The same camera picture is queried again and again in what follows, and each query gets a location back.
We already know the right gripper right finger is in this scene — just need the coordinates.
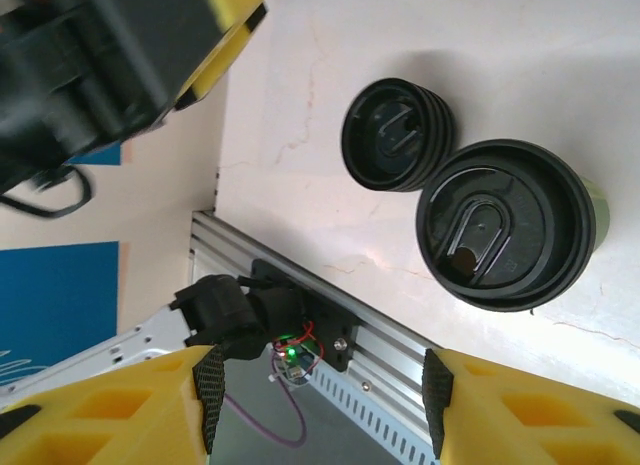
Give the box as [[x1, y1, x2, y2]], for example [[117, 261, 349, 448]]
[[422, 347, 640, 465]]

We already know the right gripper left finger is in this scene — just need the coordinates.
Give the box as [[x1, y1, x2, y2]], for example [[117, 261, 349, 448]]
[[0, 342, 227, 465]]

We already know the black plastic cup lid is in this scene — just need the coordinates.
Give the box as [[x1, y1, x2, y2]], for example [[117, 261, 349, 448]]
[[414, 139, 600, 314]]

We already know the paper coffee cup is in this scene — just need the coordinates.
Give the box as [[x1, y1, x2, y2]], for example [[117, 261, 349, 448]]
[[579, 177, 612, 251]]

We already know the small circuit board green light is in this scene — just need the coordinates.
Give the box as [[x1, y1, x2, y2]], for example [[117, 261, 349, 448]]
[[269, 329, 321, 386]]

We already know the thin black cable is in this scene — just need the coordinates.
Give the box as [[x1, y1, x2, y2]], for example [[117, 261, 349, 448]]
[[0, 163, 95, 220]]

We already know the grey slotted cable duct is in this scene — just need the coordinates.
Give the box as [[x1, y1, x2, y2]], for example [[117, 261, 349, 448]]
[[299, 367, 436, 465]]

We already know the long aluminium mounting rail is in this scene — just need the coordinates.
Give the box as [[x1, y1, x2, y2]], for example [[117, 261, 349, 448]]
[[189, 209, 436, 436]]

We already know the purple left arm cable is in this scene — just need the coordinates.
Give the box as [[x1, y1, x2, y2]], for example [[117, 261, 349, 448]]
[[222, 349, 309, 454]]

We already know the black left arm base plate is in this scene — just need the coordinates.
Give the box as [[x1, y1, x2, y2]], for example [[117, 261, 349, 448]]
[[249, 258, 359, 374]]

